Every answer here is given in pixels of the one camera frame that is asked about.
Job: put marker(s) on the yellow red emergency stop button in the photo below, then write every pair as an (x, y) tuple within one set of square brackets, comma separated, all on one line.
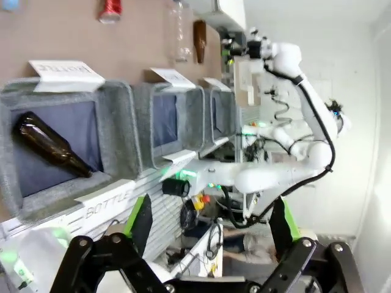
[(202, 202)]

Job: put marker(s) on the black cylindrical camera lens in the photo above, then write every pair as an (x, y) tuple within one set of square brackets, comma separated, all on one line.
[(175, 186)]

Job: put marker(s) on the red soda can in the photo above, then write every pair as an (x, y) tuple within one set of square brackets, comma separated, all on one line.
[(109, 10)]

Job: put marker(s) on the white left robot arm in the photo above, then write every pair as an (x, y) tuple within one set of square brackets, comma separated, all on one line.
[(33, 253)]

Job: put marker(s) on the large brown glass bottle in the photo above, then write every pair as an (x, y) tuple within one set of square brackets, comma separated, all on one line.
[(49, 143)]

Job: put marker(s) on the person in jeans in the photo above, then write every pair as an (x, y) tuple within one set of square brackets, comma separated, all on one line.
[(247, 244)]

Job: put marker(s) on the white folded paper label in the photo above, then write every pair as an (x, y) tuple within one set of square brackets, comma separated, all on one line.
[(171, 77), (65, 76), (178, 158), (217, 84)]

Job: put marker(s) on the blue object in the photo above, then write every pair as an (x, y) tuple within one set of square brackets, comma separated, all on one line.
[(7, 4)]

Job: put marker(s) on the grey felt basket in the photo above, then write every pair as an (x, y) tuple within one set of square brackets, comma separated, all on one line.
[(194, 119), (119, 128), (227, 116)]

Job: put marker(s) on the white bottle text label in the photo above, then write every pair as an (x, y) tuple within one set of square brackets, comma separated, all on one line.
[(107, 201)]

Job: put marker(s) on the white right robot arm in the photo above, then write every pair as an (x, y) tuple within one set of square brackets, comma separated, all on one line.
[(305, 100)]

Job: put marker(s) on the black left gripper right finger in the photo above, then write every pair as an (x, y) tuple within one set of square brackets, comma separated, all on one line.
[(308, 262)]

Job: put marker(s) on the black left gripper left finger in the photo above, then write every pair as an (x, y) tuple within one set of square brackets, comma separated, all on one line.
[(91, 262)]

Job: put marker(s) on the clear plastic bottle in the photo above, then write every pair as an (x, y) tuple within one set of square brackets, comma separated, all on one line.
[(181, 33)]

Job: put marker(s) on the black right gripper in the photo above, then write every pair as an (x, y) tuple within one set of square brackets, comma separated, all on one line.
[(255, 49)]

